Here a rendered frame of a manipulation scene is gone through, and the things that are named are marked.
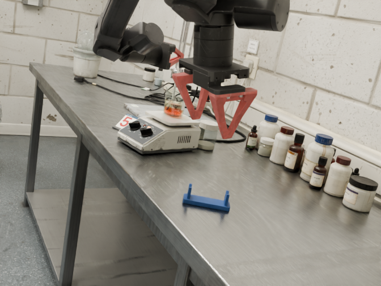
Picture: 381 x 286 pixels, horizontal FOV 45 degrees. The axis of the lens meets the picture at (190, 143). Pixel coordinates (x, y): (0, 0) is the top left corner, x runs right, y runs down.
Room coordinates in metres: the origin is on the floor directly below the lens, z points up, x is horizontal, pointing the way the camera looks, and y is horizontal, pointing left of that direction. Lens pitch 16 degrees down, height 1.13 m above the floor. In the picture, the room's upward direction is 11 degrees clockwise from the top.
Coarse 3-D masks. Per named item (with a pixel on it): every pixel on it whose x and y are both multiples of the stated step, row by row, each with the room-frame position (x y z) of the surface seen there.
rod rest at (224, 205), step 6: (228, 192) 0.91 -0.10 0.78; (186, 198) 0.89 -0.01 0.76; (192, 198) 0.89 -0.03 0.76; (198, 198) 0.90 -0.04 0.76; (204, 198) 0.91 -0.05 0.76; (210, 198) 0.91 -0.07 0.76; (228, 198) 0.89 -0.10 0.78; (192, 204) 0.88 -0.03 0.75; (198, 204) 0.88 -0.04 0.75; (204, 204) 0.88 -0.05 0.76; (210, 204) 0.88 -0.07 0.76; (216, 204) 0.88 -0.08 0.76; (222, 204) 0.89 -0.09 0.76; (228, 204) 0.90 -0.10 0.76; (222, 210) 0.88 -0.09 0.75; (228, 210) 0.88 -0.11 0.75
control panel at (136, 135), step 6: (138, 120) 1.25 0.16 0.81; (144, 120) 1.25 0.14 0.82; (126, 126) 1.24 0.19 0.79; (144, 126) 1.22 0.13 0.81; (150, 126) 1.21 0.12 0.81; (126, 132) 1.21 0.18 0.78; (132, 132) 1.20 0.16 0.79; (138, 132) 1.20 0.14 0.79; (156, 132) 1.18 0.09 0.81; (138, 138) 1.17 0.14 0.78; (144, 138) 1.16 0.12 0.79; (150, 138) 1.16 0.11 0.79
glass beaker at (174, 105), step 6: (168, 90) 1.27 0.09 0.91; (174, 90) 1.26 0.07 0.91; (168, 96) 1.27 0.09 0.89; (174, 96) 1.26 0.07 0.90; (180, 96) 1.26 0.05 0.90; (168, 102) 1.26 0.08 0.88; (174, 102) 1.26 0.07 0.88; (180, 102) 1.26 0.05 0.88; (168, 108) 1.26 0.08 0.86; (174, 108) 1.26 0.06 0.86; (180, 108) 1.27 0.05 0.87; (168, 114) 1.26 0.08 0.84; (174, 114) 1.26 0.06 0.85; (180, 114) 1.27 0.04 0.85
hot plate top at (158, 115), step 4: (148, 112) 1.26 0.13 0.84; (152, 112) 1.27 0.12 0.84; (156, 112) 1.28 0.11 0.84; (160, 112) 1.29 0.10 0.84; (152, 116) 1.24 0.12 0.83; (156, 116) 1.23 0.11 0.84; (160, 116) 1.24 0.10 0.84; (164, 116) 1.25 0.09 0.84; (168, 116) 1.26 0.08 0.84; (184, 116) 1.30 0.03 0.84; (160, 120) 1.22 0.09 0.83; (164, 120) 1.21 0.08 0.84; (168, 120) 1.21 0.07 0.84; (172, 120) 1.22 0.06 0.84; (176, 120) 1.23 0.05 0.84; (180, 120) 1.24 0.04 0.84; (184, 120) 1.25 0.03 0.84; (188, 120) 1.26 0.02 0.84; (192, 120) 1.27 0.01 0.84; (196, 120) 1.28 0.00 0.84; (168, 124) 1.19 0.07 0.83; (172, 124) 1.20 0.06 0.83; (176, 124) 1.21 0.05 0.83; (180, 124) 1.22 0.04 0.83; (184, 124) 1.23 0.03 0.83; (188, 124) 1.24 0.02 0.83; (192, 124) 1.25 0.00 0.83; (196, 124) 1.26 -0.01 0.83
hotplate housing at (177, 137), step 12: (156, 120) 1.26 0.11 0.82; (120, 132) 1.22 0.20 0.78; (168, 132) 1.19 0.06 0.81; (180, 132) 1.22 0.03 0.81; (192, 132) 1.25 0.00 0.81; (132, 144) 1.17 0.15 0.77; (144, 144) 1.14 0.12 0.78; (156, 144) 1.16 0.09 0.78; (168, 144) 1.19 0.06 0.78; (180, 144) 1.22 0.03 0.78; (192, 144) 1.25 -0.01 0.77
